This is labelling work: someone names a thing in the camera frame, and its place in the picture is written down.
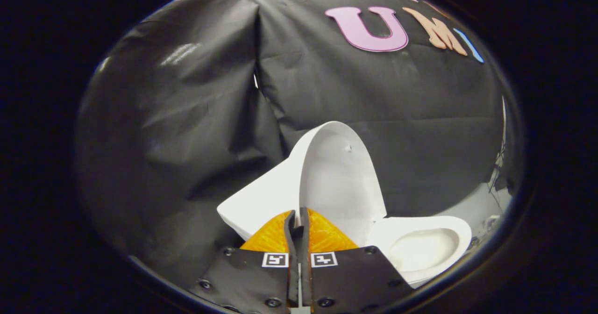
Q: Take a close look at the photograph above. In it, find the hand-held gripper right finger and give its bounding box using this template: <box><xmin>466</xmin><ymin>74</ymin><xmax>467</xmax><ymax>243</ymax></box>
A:
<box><xmin>299</xmin><ymin>207</ymin><xmax>414</xmax><ymax>314</ymax></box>

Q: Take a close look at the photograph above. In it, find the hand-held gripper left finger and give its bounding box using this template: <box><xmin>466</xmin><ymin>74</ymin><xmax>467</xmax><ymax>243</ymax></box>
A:
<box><xmin>189</xmin><ymin>210</ymin><xmax>299</xmax><ymax>314</ymax></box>

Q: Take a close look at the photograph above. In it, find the white toilet lid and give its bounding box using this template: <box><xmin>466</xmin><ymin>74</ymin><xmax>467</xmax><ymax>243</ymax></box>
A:
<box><xmin>289</xmin><ymin>121</ymin><xmax>387</xmax><ymax>247</ymax></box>

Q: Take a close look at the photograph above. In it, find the white toilet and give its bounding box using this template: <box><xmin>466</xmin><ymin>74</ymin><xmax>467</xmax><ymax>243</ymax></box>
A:
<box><xmin>217</xmin><ymin>157</ymin><xmax>472</xmax><ymax>289</ymax></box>

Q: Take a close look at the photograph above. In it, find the black backdrop cloth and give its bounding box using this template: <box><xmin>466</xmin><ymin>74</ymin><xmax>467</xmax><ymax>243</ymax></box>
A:
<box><xmin>75</xmin><ymin>0</ymin><xmax>524</xmax><ymax>282</ymax></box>

